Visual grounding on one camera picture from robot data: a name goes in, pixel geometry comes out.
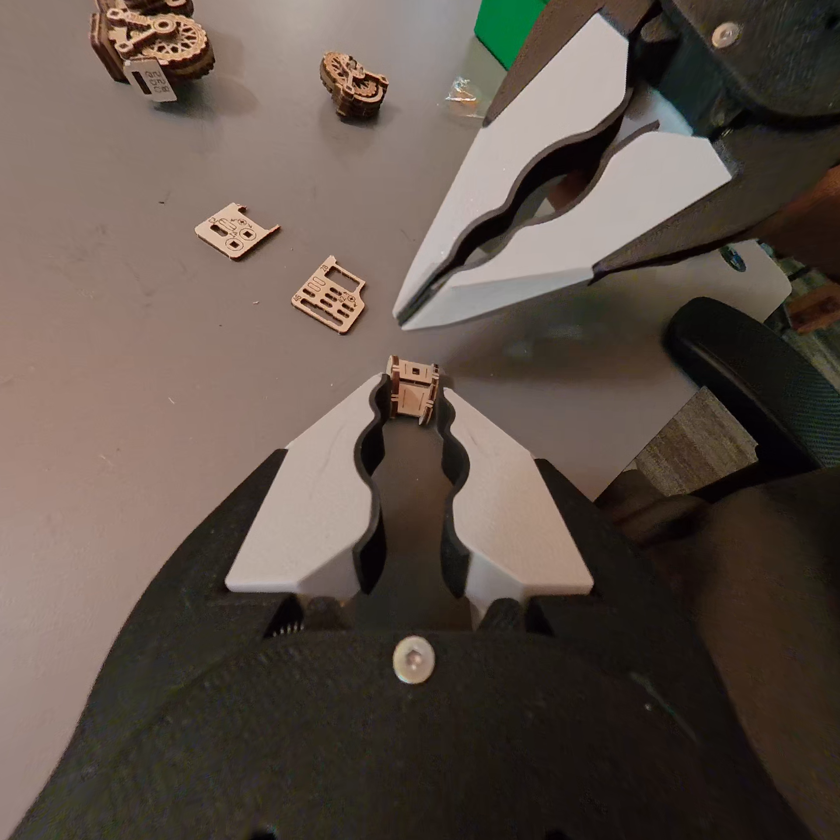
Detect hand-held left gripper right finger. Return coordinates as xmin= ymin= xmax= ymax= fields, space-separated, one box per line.
xmin=435 ymin=387 xmax=595 ymax=626

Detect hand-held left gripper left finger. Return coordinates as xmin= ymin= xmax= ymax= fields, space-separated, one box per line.
xmin=225 ymin=373 xmax=389 ymax=598

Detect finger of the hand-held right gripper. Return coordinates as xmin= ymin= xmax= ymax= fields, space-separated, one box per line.
xmin=392 ymin=12 xmax=635 ymax=324
xmin=399 ymin=120 xmax=734 ymax=332

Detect small wooden puzzle block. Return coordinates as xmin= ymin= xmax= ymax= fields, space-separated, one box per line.
xmin=386 ymin=355 xmax=441 ymax=426

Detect person's right hand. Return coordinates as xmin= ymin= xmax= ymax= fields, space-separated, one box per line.
xmin=755 ymin=167 xmax=840 ymax=261

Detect small clear plastic wrapper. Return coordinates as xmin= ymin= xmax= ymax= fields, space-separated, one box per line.
xmin=444 ymin=75 xmax=481 ymax=114

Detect small wooden gear model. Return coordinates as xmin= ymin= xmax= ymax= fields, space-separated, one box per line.
xmin=319 ymin=51 xmax=390 ymax=119

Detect wooden puzzle sheet slotted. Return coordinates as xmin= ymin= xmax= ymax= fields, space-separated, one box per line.
xmin=291 ymin=258 xmax=367 ymax=336

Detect brown hoodie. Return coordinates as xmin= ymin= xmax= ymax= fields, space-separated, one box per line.
xmin=594 ymin=459 xmax=840 ymax=840

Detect wooden puzzle sheet square holes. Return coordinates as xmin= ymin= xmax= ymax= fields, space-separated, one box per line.
xmin=194 ymin=203 xmax=281 ymax=262

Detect white paper tag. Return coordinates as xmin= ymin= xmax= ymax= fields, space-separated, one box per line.
xmin=123 ymin=58 xmax=179 ymax=104

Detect large wooden gear model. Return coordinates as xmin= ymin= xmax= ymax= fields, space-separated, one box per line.
xmin=90 ymin=0 xmax=216 ymax=83

